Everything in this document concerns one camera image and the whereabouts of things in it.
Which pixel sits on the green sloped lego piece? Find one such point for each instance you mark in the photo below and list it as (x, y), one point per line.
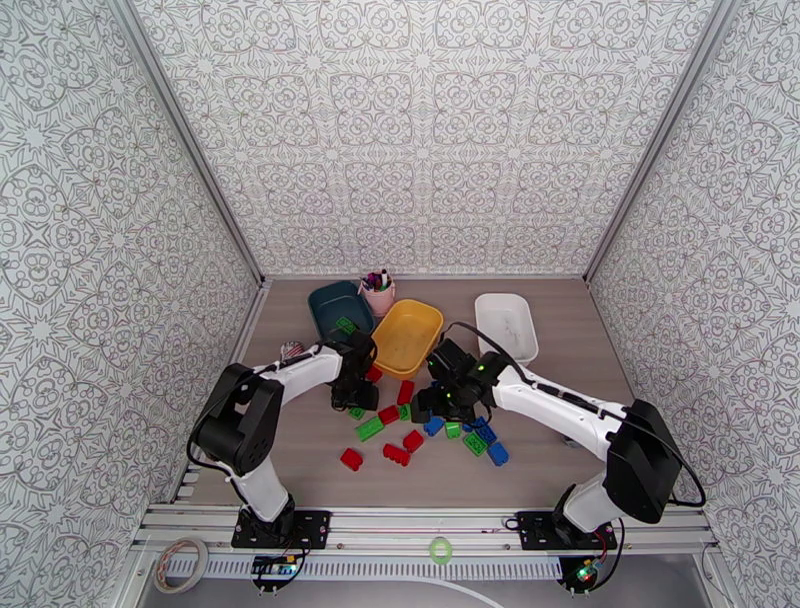
(452, 429)

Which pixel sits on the long blue lego brick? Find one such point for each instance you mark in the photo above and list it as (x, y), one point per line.
(484, 430)

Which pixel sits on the small green lego brick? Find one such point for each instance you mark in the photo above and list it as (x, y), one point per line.
(357, 412)

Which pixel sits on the long green lego brick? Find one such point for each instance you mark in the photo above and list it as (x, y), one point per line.
(370, 429)

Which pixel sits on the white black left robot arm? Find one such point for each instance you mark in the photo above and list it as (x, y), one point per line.
(306, 372)

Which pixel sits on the yellow plastic bin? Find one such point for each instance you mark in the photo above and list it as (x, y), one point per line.
(406, 337)

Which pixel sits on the pink marker cup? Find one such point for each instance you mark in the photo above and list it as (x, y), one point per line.
(378, 305)

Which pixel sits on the teal plastic bin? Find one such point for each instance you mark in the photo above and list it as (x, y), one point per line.
(325, 306)

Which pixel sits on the red striped snack packet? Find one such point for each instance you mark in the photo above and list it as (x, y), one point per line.
(290, 350)

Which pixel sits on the white plastic bin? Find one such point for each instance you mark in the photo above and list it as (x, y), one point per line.
(506, 325)

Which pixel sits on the purple marker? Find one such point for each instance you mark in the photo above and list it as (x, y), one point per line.
(372, 282)

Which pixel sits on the black capped marker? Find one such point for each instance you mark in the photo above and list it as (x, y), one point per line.
(384, 275)

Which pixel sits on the long red lego brick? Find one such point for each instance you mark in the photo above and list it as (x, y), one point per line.
(396, 454)

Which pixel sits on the left circuit board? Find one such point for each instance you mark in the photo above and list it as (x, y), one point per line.
(273, 567)

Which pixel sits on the circuit board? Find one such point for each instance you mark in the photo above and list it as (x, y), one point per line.
(585, 572)
(273, 567)

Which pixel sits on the right circuit board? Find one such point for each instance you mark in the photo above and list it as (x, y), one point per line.
(585, 572)

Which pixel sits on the white tape roll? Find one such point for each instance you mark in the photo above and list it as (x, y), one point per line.
(159, 572)

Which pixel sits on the aluminium left side rail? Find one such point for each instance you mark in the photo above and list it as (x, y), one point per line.
(247, 325)

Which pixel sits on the aluminium rail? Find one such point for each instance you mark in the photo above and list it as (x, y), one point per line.
(406, 522)
(247, 325)

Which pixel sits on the aluminium front rail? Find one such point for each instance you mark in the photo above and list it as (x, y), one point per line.
(406, 522)

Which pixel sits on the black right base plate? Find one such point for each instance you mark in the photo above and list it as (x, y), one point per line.
(537, 530)

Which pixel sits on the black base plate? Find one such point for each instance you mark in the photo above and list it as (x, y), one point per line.
(537, 530)
(312, 528)

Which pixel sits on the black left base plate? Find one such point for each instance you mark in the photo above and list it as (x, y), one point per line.
(312, 528)

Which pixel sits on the aluminium left frame post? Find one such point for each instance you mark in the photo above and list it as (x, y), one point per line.
(184, 125)

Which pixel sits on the aluminium frame post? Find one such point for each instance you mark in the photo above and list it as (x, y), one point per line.
(664, 125)
(184, 125)

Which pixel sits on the aluminium right frame post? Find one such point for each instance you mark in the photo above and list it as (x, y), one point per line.
(664, 125)

